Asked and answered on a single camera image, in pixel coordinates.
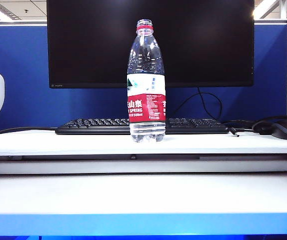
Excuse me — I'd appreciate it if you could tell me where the thick black power cable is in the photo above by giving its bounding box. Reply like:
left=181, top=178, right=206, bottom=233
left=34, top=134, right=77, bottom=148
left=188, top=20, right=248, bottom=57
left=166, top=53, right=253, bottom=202
left=222, top=114, right=287, bottom=136

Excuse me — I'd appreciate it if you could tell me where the thin black monitor cable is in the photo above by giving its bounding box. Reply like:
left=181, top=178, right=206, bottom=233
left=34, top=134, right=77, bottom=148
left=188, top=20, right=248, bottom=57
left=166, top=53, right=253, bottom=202
left=174, top=87, right=223, bottom=120

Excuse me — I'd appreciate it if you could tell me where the black keyboard cable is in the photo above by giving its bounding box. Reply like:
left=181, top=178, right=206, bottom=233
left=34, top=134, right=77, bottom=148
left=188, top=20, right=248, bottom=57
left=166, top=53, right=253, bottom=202
left=0, top=126, right=59, bottom=135

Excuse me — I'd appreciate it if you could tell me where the clear plastic water bottle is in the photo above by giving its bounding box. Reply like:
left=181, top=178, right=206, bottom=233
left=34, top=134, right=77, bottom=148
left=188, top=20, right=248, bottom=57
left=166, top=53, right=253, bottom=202
left=126, top=18, right=167, bottom=143

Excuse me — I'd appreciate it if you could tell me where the black barrel plug cable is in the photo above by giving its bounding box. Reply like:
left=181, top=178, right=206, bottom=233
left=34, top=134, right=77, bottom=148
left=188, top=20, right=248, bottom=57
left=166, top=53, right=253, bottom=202
left=229, top=126, right=253, bottom=138

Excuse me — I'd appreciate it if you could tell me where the black ASUS monitor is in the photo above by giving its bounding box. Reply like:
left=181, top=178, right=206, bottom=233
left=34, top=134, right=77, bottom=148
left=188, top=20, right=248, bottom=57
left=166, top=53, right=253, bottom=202
left=45, top=0, right=256, bottom=89

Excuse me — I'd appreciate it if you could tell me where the black Logitech keyboard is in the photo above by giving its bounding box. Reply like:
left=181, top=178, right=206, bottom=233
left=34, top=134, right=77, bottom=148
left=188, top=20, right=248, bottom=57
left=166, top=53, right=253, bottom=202
left=55, top=117, right=231, bottom=135

